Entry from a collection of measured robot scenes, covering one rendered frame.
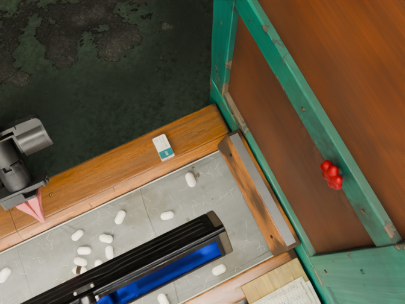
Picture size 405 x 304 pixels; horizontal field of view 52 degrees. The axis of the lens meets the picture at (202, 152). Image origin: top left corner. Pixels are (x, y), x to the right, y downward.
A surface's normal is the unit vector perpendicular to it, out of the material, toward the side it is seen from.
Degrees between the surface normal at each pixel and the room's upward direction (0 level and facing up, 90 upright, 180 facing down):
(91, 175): 0
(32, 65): 0
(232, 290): 0
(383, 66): 90
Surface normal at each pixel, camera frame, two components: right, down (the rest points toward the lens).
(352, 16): -0.90, 0.42
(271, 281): 0.00, -0.28
